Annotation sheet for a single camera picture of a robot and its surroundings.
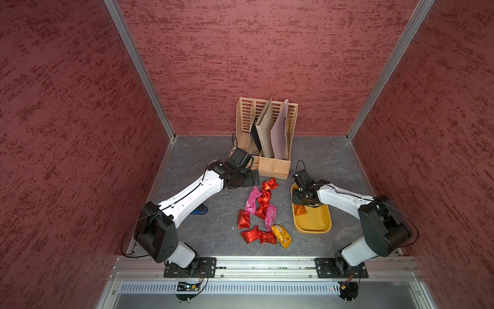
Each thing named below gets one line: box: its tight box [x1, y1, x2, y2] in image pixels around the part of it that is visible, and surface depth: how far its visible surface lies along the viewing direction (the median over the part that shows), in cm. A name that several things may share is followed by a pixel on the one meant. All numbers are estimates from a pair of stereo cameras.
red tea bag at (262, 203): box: [254, 196, 271, 221], surface depth 89 cm
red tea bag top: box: [261, 177, 279, 197], surface depth 97 cm
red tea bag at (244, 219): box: [237, 209, 251, 230], surface depth 87 cm
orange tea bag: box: [293, 203, 307, 216], surface depth 89 cm
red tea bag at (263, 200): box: [256, 186, 271, 210], surface depth 92 cm
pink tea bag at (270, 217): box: [264, 203, 278, 232], surface depth 86 cm
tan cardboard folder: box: [256, 97, 275, 158], surface depth 92 cm
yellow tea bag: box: [270, 224, 293, 249], surface depth 81 cm
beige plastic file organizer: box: [230, 97, 299, 181], surface depth 102 cm
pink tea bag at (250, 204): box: [244, 186, 263, 216], surface depth 91 cm
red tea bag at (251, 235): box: [240, 225, 260, 244], surface depth 82 cm
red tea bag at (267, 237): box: [258, 230, 278, 245], surface depth 81 cm
